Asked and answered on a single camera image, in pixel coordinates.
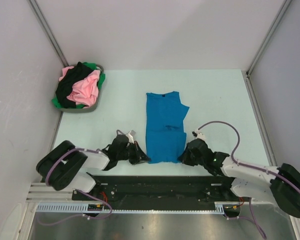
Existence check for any pink t shirt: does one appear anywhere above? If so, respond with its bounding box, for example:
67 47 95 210
59 66 101 107

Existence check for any green t shirt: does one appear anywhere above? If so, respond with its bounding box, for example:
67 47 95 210
51 61 107 110

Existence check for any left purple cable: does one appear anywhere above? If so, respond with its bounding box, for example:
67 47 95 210
36 129 127 226

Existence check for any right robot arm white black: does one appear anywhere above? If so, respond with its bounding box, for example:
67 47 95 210
178 138 300 219

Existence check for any black t shirt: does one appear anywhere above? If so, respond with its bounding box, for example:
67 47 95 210
55 62 93 109

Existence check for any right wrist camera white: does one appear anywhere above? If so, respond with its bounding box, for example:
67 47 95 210
192 129 206 141

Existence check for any white slotted cable duct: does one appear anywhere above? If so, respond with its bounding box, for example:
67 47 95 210
36 202 227 215

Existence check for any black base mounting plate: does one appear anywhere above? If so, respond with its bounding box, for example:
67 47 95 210
41 174 253 211

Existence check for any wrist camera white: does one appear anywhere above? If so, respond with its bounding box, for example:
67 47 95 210
125 130 136 144
192 129 206 141

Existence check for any grey laundry basket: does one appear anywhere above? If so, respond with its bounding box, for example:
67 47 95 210
51 62 106 114

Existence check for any aluminium frame rail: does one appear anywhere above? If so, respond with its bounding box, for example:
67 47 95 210
26 182 76 203

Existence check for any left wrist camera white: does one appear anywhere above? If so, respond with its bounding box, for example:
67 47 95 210
125 130 136 144

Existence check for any purple cable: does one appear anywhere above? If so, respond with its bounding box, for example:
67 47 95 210
197 121 300 238
36 129 127 226

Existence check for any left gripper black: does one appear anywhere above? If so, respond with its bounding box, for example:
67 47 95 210
116 140 151 165

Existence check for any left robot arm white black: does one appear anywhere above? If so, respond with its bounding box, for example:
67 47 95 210
36 133 151 200

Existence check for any blue t shirt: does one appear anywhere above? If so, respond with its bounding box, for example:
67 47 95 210
145 91 189 164

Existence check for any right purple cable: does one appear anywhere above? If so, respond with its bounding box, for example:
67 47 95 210
197 121 300 238

